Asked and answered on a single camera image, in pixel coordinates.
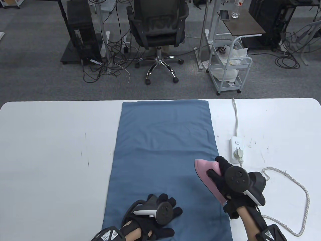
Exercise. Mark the person's right hand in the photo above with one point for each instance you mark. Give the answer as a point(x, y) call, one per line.
point(215, 177)

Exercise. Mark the person's left hand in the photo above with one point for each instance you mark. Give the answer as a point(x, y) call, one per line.
point(155, 231)

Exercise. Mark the pink electric iron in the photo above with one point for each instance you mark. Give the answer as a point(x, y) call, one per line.
point(203, 168)

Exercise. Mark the blue pillowcase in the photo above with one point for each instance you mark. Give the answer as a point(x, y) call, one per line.
point(155, 140)

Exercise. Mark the person's left forearm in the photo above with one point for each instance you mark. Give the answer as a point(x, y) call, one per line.
point(134, 234)

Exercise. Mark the black white left controller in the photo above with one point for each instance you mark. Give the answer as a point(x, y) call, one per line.
point(164, 213)

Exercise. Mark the black white controller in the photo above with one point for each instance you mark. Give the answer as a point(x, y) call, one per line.
point(164, 213)
point(237, 179)

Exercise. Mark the black white right controller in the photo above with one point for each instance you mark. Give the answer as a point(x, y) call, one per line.
point(237, 179)

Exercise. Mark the white rolling cart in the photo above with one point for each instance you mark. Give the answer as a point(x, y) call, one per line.
point(218, 82)

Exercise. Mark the white plastic bag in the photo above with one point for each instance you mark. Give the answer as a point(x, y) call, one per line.
point(233, 54)

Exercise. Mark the white table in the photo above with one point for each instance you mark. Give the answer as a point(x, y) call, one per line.
point(50, 163)

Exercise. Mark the brown side table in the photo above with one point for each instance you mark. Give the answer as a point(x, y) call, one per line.
point(243, 25)

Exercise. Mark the white floor power strip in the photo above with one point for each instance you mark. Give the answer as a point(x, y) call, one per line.
point(126, 47)

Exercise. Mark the dark smartphone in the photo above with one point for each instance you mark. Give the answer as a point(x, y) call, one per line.
point(224, 15)

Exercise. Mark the black mesh office chair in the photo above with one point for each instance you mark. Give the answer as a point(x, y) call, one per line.
point(158, 25)

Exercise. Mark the clear water bottle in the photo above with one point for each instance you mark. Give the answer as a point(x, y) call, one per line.
point(235, 13)

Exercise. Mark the black computer tower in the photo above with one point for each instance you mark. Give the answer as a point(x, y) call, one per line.
point(82, 30)
point(265, 15)

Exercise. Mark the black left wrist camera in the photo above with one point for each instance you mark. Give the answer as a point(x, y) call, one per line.
point(107, 235)

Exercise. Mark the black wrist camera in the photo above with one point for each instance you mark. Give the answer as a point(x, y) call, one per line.
point(269, 234)
point(107, 235)

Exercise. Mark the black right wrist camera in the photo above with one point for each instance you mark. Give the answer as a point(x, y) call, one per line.
point(269, 234)

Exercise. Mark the white metal frame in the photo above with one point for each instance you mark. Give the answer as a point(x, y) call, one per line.
point(106, 50)

